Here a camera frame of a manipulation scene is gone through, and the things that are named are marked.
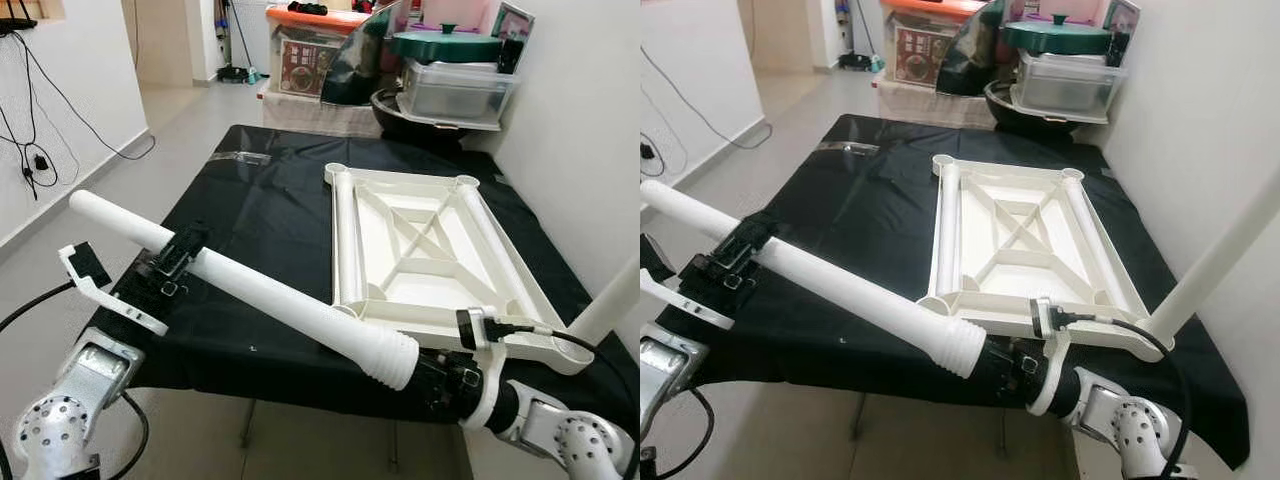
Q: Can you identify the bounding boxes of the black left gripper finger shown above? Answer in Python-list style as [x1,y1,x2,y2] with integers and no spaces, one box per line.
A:
[733,210,784,253]
[160,224,215,265]

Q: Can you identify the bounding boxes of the white plastic children table top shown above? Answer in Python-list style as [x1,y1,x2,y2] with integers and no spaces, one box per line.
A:
[918,153,1176,363]
[322,162,596,376]

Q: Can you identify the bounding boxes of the black tablecloth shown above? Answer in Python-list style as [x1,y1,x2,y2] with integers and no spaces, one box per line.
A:
[665,113,1251,471]
[85,125,641,446]

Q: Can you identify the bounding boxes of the black pole mop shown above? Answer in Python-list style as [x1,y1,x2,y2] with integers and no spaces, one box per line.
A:
[838,0,881,73]
[225,0,266,86]

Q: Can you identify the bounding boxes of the beige low bench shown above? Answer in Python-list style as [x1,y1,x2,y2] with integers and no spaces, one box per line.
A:
[875,80,1001,129]
[262,90,386,139]

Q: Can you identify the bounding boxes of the clear storage box orange lid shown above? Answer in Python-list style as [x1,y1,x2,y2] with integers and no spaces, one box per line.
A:
[880,0,986,89]
[265,5,371,99]

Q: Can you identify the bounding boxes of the white cabinet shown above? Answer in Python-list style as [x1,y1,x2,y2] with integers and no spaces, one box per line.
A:
[835,0,886,63]
[222,0,273,73]

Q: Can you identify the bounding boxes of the black round basin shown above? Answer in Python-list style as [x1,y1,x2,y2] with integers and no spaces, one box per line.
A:
[983,80,1101,139]
[370,88,501,149]

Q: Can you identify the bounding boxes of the dark shiny plastic bag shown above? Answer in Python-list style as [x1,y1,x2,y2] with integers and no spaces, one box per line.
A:
[938,0,1011,98]
[320,8,396,106]

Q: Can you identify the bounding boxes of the clear lidded plastic container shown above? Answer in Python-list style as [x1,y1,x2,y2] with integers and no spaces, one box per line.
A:
[398,58,521,129]
[1010,50,1129,123]

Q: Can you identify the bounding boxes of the framed picture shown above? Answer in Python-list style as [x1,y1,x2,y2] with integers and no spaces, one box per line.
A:
[490,2,536,46]
[1105,0,1146,39]

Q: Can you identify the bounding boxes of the dark green pot lid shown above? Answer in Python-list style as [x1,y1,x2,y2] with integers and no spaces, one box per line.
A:
[1000,14,1113,56]
[388,22,503,63]

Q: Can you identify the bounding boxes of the pink box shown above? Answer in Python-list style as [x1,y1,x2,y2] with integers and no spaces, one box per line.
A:
[1020,0,1116,26]
[405,0,506,36]

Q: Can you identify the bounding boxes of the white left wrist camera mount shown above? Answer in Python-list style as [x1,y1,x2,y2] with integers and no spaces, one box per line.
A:
[640,232,736,331]
[58,242,171,338]

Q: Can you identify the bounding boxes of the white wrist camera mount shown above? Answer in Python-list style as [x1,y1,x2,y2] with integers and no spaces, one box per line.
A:
[455,308,511,431]
[1028,297,1076,418]
[640,232,736,331]
[58,242,171,338]

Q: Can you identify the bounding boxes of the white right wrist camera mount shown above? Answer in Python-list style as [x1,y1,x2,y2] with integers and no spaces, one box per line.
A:
[455,308,511,431]
[1028,297,1076,418]

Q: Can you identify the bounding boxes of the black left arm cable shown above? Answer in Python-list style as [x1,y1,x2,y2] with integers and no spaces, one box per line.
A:
[655,385,716,480]
[0,280,151,480]

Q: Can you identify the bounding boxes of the hanging black wall cable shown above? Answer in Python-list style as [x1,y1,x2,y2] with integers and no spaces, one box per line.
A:
[0,35,61,201]
[640,130,686,186]

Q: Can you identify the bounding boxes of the long black wall cable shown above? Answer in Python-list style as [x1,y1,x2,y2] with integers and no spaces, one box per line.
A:
[15,30,158,161]
[640,45,773,151]

